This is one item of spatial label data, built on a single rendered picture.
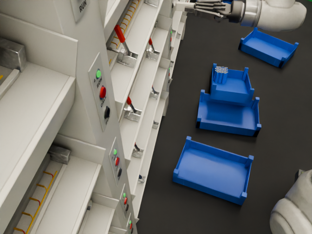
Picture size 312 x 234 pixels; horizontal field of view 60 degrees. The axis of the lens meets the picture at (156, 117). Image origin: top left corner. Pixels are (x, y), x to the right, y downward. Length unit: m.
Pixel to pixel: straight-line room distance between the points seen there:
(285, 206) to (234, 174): 0.54
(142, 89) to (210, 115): 0.69
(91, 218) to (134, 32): 0.44
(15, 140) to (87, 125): 0.13
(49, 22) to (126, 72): 0.33
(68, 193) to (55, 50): 0.22
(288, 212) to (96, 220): 0.45
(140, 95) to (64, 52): 0.53
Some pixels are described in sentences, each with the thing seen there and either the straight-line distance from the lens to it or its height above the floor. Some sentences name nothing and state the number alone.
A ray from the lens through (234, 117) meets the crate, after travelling 1.46.
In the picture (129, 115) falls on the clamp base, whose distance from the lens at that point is 0.73.
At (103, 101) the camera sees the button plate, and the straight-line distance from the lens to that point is 0.40.
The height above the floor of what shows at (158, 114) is 0.13.
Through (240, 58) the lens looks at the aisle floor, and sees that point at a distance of 1.84.
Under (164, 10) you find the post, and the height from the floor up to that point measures 0.58.
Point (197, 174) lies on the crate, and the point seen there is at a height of 0.00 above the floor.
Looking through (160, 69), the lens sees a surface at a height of 0.32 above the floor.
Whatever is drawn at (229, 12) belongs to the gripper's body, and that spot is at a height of 0.59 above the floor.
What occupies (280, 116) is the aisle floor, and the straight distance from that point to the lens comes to 1.56.
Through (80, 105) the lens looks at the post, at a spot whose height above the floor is 0.83.
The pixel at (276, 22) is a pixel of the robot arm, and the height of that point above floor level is 0.58.
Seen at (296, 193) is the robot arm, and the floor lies 0.46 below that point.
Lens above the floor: 1.08
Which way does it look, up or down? 50 degrees down
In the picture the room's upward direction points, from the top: straight up
